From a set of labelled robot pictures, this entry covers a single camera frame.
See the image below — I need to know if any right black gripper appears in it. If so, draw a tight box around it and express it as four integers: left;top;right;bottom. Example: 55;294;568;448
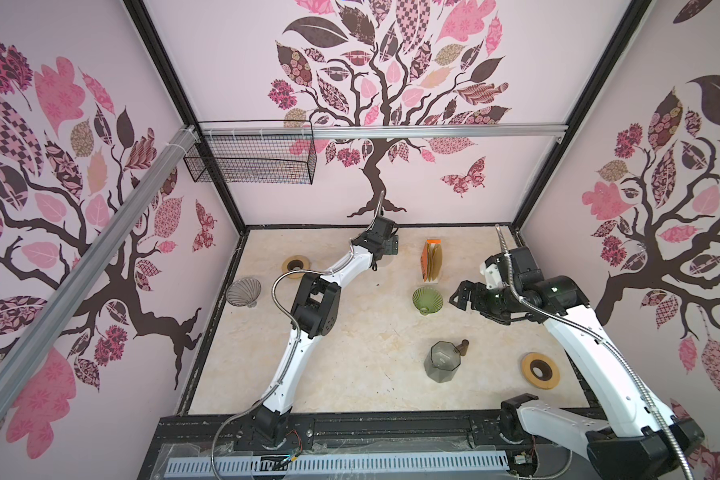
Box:
446;280;515;320

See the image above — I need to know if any brown paper filter stack holder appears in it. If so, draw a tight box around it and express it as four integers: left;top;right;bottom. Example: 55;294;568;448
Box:
420;239;443;283

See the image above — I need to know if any wooden dripper ring stand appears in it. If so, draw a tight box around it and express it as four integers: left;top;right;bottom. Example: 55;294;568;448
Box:
282;255;311;280

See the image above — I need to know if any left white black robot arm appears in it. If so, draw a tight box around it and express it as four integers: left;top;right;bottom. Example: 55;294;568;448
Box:
252;216;398;446

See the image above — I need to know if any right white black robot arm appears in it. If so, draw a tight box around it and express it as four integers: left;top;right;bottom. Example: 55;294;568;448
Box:
449;247;704;479

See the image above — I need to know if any grey ribbed glass dripper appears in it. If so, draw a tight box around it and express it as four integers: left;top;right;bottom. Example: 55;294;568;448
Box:
225;277;262;308

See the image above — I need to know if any grey glass server with knob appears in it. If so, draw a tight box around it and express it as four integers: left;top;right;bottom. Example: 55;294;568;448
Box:
423;339;470;383

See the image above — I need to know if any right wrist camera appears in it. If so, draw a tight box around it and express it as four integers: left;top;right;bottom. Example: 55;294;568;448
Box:
480;263;505;290

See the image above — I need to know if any right arm metal conduit cable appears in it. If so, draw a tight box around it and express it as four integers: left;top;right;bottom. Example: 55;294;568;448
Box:
494;224;697;480

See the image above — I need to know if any aluminium rail back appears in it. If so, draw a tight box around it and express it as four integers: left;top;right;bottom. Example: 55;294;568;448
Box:
200;121;568;140

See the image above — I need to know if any aluminium rail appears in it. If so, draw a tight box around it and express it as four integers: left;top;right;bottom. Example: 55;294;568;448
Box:
0;125;199;420
200;121;568;140

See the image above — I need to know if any black wire basket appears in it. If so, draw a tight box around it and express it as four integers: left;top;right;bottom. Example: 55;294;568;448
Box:
184;120;317;185

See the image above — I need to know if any white slotted cable duct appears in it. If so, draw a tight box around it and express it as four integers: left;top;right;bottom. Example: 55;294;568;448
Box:
163;451;509;479

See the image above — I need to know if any aluminium rail left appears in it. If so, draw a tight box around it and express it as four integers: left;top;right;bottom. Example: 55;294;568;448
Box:
0;125;199;420

